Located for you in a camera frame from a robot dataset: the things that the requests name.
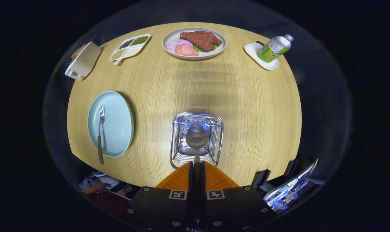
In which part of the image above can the silver bottle with green label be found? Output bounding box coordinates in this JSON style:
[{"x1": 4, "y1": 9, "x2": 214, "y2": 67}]
[{"x1": 257, "y1": 34, "x2": 295, "y2": 63}]

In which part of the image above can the metal fork with brown handle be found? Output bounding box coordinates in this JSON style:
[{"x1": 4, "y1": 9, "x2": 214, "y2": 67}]
[{"x1": 97, "y1": 105, "x2": 105, "y2": 165}]

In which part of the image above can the white round dinner plate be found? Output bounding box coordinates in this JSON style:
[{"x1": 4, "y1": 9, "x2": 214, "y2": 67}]
[{"x1": 162, "y1": 27, "x2": 227, "y2": 61}]

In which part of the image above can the brown grilled steak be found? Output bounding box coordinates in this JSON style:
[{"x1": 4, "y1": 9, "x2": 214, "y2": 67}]
[{"x1": 180, "y1": 31, "x2": 222, "y2": 52}]

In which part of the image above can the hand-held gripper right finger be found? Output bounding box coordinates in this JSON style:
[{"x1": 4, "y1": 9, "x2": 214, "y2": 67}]
[{"x1": 196, "y1": 161, "x2": 269, "y2": 232}]

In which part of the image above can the metal wire basket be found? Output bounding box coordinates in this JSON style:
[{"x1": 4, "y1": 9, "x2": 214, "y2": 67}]
[{"x1": 170, "y1": 112, "x2": 224, "y2": 169}]

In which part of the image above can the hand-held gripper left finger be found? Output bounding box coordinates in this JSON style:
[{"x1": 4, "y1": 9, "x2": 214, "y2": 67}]
[{"x1": 127, "y1": 161, "x2": 195, "y2": 232}]

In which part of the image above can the green lettuce leaf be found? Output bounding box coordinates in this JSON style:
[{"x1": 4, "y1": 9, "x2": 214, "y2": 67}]
[{"x1": 193, "y1": 44, "x2": 219, "y2": 53}]

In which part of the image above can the laptop computer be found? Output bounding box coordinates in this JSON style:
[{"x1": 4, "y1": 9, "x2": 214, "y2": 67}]
[{"x1": 263, "y1": 159, "x2": 319, "y2": 211}]

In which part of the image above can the white square coaster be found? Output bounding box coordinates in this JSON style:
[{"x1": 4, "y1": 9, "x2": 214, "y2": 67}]
[{"x1": 244, "y1": 43, "x2": 279, "y2": 71}]

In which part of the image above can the white divided dish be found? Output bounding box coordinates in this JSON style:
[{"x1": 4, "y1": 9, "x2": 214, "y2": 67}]
[{"x1": 109, "y1": 34, "x2": 151, "y2": 65}]

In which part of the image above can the salmon pink ham slice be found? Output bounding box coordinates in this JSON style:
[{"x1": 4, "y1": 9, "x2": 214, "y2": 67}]
[{"x1": 175, "y1": 44, "x2": 199, "y2": 57}]

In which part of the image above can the light blue plate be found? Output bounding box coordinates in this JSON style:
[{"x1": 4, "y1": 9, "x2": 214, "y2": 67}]
[{"x1": 87, "y1": 91, "x2": 135, "y2": 158}]

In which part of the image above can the brown bread slice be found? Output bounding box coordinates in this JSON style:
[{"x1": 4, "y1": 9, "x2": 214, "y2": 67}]
[{"x1": 71, "y1": 44, "x2": 86, "y2": 61}]

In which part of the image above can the pale pink ham slice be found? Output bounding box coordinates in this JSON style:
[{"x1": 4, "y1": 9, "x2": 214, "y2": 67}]
[{"x1": 166, "y1": 39, "x2": 194, "y2": 54}]

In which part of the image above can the cream white toaster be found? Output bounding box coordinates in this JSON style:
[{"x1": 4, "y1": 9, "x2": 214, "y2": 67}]
[{"x1": 65, "y1": 41, "x2": 102, "y2": 81}]

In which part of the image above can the metal spoon with brown handle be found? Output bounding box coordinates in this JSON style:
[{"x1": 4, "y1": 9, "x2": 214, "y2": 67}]
[{"x1": 186, "y1": 123, "x2": 208, "y2": 194}]

